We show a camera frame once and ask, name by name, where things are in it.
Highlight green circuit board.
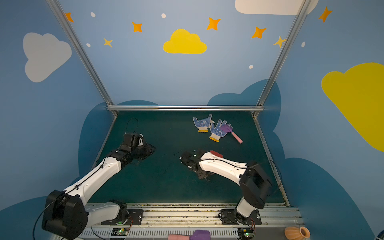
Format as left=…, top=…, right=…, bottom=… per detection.
left=111, top=228, right=130, bottom=236
left=237, top=228, right=255, bottom=240

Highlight blue dotted work glove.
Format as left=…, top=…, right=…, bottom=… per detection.
left=209, top=119, right=233, bottom=142
left=193, top=114, right=215, bottom=133

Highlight aluminium frame post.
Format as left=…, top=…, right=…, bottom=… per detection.
left=46, top=0, right=114, bottom=106
left=252, top=0, right=312, bottom=120

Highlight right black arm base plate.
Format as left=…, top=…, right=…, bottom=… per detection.
left=218, top=209, right=262, bottom=226

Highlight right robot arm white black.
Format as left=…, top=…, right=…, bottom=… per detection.
left=179, top=150, right=273, bottom=220

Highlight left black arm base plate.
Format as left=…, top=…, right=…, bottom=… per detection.
left=101, top=209, right=144, bottom=226

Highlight red square paper sheet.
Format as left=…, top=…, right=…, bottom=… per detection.
left=210, top=151, right=223, bottom=158

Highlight rear aluminium frame bar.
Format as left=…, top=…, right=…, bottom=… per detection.
left=107, top=105, right=264, bottom=112

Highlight left green circuit board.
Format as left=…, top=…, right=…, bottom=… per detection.
left=111, top=228, right=130, bottom=236

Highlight left blue dotted work glove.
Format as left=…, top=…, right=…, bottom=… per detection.
left=193, top=114, right=215, bottom=133

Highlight terracotta ribbed vase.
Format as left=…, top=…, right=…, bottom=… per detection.
left=284, top=227, right=311, bottom=240

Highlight front aluminium rail base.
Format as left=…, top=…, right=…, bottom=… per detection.
left=76, top=203, right=305, bottom=240

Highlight pink purple brush front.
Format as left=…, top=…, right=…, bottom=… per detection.
left=168, top=230, right=211, bottom=240

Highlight right blue dotted work glove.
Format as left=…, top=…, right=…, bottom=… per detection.
left=209, top=119, right=233, bottom=142

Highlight purple pink brush on table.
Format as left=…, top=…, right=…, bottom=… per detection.
left=220, top=125, right=244, bottom=144

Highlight right aluminium frame post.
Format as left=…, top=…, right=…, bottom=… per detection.
left=252, top=0, right=312, bottom=120

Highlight left aluminium frame post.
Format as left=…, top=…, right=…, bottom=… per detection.
left=46, top=0, right=114, bottom=106

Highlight right green circuit board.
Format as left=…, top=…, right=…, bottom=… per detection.
left=237, top=228, right=255, bottom=240

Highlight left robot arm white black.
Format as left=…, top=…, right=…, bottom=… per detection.
left=39, top=133, right=156, bottom=240

